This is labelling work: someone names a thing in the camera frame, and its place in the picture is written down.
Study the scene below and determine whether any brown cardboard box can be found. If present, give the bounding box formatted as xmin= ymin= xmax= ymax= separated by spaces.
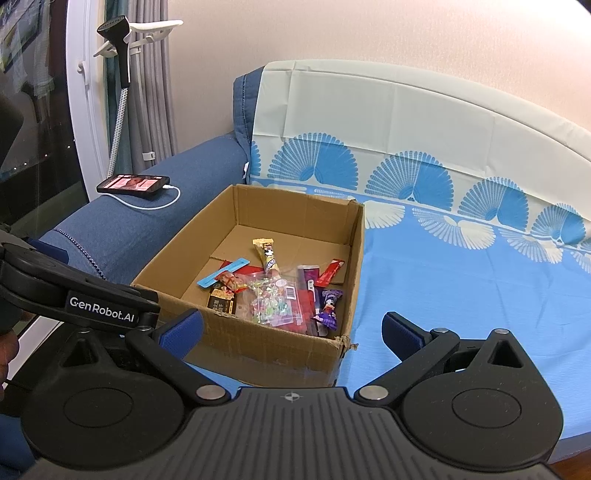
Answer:
xmin=130 ymin=184 xmax=365 ymax=388

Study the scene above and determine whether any person's left hand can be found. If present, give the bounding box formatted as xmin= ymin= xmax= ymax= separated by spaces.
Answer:
xmin=0 ymin=333 xmax=20 ymax=403

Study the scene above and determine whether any clear bag of candies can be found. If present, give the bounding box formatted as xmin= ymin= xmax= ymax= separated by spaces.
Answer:
xmin=235 ymin=270 xmax=301 ymax=328

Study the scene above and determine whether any white charging cable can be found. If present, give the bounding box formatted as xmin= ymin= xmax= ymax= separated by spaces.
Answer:
xmin=100 ymin=185 xmax=181 ymax=212

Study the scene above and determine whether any black smartphone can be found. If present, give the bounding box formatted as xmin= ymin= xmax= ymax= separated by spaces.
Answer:
xmin=97 ymin=174 xmax=171 ymax=197

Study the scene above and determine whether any white door frame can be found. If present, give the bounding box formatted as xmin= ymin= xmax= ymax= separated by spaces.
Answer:
xmin=65 ymin=0 xmax=116 ymax=204

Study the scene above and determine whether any purple snack packet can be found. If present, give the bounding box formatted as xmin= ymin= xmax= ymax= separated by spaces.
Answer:
xmin=313 ymin=288 xmax=345 ymax=333

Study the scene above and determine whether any dark brown snack packet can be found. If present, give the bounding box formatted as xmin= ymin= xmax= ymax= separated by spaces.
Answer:
xmin=206 ymin=288 xmax=237 ymax=317

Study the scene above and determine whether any orange-red snack stick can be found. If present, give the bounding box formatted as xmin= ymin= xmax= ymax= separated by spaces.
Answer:
xmin=315 ymin=258 xmax=345 ymax=284

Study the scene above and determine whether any small red printed snack packet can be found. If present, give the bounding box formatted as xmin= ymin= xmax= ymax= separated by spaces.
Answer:
xmin=215 ymin=271 xmax=250 ymax=294

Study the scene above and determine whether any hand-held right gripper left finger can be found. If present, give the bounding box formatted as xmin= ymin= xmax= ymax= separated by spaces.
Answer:
xmin=60 ymin=308 xmax=232 ymax=407

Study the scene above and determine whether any black garment steamer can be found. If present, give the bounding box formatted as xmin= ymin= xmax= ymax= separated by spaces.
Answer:
xmin=96 ymin=17 xmax=136 ymax=180

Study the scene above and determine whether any yellow snack bar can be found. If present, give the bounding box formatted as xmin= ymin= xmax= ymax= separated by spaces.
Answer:
xmin=252 ymin=237 xmax=283 ymax=280

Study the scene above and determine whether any flat red packet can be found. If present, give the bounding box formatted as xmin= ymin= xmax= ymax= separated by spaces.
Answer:
xmin=217 ymin=260 xmax=262 ymax=278

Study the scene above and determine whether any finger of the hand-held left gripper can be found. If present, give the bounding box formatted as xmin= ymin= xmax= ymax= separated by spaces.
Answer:
xmin=25 ymin=236 xmax=71 ymax=268

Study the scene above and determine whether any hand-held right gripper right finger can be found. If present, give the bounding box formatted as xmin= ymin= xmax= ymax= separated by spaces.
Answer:
xmin=353 ymin=312 xmax=529 ymax=408

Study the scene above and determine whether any light blue strip packet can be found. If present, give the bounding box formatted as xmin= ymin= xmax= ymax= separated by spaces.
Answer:
xmin=197 ymin=258 xmax=250 ymax=287

